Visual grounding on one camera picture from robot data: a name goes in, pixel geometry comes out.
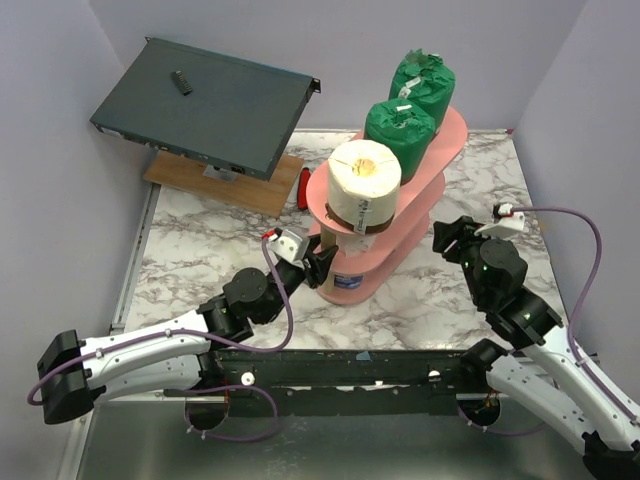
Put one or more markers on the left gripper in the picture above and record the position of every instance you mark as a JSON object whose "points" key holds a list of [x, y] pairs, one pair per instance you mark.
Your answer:
{"points": [[319, 264]]}

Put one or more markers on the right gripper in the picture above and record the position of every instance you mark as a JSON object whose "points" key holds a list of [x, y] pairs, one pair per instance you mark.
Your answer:
{"points": [[451, 240]]}

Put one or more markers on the blue roll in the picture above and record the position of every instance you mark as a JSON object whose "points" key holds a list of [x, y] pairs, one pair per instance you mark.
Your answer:
{"points": [[347, 282]]}

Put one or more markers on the pink three-tier shelf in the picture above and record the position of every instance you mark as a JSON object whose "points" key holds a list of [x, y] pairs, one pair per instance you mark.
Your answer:
{"points": [[409, 226]]}

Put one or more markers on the white floral paper towel roll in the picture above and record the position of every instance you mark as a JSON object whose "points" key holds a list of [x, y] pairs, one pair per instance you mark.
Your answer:
{"points": [[354, 245]]}

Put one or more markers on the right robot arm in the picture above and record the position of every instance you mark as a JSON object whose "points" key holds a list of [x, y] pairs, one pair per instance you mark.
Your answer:
{"points": [[544, 370]]}

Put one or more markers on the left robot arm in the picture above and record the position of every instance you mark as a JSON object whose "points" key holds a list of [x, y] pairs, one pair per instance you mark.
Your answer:
{"points": [[75, 373]]}

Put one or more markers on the wooden board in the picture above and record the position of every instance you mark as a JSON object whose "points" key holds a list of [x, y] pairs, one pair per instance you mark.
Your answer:
{"points": [[267, 197]]}

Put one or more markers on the small black connector strip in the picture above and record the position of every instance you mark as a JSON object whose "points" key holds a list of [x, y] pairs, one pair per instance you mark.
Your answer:
{"points": [[181, 83]]}

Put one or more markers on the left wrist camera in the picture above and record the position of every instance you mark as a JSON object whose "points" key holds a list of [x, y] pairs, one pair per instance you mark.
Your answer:
{"points": [[287, 242]]}

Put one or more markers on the red handled cutter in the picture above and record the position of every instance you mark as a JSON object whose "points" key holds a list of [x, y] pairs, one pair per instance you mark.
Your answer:
{"points": [[301, 196]]}

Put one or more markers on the black metal base rail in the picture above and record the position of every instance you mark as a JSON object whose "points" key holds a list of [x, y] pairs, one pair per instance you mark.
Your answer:
{"points": [[344, 382]]}

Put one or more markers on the dark grey network switch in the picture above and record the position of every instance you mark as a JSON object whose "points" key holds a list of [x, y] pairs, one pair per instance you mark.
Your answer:
{"points": [[239, 116]]}

